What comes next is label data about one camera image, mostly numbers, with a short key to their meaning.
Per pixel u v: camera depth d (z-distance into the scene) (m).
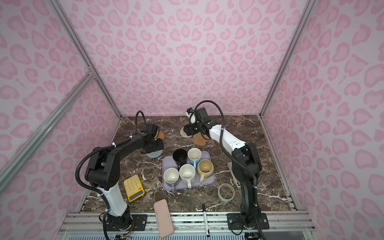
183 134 1.09
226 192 0.83
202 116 0.73
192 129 0.82
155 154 0.98
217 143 1.01
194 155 0.92
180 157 0.90
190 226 0.72
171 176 0.86
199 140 1.03
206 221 0.73
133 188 0.84
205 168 0.90
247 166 0.52
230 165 0.90
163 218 0.72
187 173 0.88
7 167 0.52
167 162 0.95
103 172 0.50
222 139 0.57
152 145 0.82
